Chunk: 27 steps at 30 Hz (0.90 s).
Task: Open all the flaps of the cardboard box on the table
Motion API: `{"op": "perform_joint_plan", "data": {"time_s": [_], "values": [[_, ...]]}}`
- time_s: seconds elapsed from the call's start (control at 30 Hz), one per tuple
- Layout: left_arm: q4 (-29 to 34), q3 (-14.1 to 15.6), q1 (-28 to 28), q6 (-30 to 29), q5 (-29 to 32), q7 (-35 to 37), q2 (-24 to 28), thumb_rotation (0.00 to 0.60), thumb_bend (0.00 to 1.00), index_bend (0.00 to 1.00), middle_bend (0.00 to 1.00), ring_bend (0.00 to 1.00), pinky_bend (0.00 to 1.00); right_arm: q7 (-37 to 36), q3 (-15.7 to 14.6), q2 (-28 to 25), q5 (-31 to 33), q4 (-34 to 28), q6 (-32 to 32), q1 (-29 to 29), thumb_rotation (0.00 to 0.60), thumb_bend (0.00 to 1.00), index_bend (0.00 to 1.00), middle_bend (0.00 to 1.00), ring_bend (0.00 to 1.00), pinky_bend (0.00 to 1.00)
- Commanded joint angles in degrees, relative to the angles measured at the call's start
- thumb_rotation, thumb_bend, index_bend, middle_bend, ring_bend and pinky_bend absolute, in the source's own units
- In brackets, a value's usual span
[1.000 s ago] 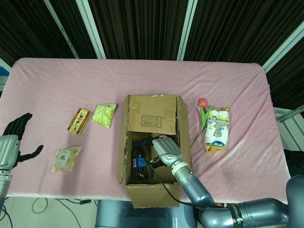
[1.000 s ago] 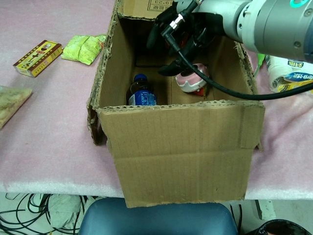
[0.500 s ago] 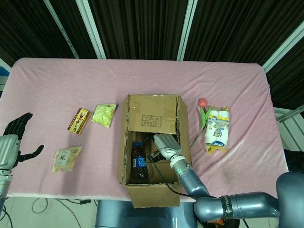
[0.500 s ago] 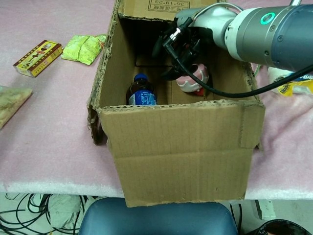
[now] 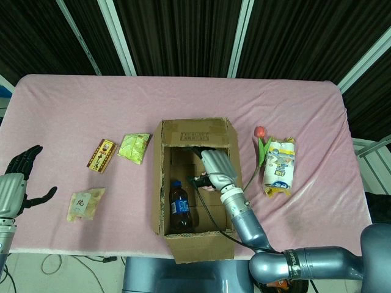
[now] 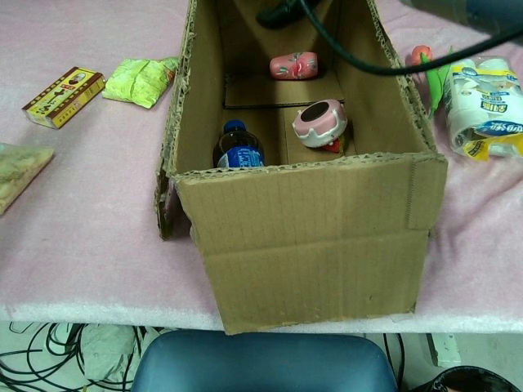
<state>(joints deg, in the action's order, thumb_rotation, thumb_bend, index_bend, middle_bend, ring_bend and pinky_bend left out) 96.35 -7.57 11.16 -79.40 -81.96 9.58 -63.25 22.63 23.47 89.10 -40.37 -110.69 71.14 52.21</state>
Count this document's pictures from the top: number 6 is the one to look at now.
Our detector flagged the green crumpled snack packet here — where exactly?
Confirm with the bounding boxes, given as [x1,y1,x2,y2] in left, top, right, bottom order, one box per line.
[101,56,181,109]

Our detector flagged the cola bottle blue label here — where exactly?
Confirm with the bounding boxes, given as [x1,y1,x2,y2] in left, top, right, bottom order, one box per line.
[212,119,266,168]

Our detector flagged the pink fleece tablecloth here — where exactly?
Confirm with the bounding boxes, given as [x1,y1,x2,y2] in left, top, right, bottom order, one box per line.
[0,0,523,334]

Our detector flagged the yellow red small box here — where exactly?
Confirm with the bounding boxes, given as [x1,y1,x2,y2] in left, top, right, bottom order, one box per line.
[22,66,106,130]

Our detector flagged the black trash bin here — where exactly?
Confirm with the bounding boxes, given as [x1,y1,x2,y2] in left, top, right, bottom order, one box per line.
[412,365,522,392]

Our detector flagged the pink patterned pouch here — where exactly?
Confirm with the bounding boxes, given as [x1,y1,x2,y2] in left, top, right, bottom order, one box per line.
[268,51,319,81]

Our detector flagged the black floor cables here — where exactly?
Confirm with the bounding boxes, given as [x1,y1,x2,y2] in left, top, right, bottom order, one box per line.
[0,322,144,392]

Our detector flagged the white plastic bag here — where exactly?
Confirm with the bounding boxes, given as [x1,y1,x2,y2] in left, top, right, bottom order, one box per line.
[79,324,140,383]

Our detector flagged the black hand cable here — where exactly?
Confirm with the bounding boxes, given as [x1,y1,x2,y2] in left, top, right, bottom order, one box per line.
[300,0,523,77]

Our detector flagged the toilet paper roll pack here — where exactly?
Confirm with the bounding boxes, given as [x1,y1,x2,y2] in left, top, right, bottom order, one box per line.
[443,51,523,163]

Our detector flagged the beige snack bag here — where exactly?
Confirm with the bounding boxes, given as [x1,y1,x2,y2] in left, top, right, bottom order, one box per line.
[0,142,55,216]

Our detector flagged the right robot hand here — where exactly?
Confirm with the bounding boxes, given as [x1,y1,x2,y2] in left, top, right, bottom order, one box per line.
[256,0,324,29]

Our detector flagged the pink white round toy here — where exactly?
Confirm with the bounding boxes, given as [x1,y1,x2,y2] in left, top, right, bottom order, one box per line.
[292,99,349,155]

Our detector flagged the artificial orange tulip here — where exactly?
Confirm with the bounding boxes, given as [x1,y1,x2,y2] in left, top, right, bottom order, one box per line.
[405,44,457,119]

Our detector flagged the large brown cardboard box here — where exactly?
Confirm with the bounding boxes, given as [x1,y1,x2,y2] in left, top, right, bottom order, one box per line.
[154,0,449,336]

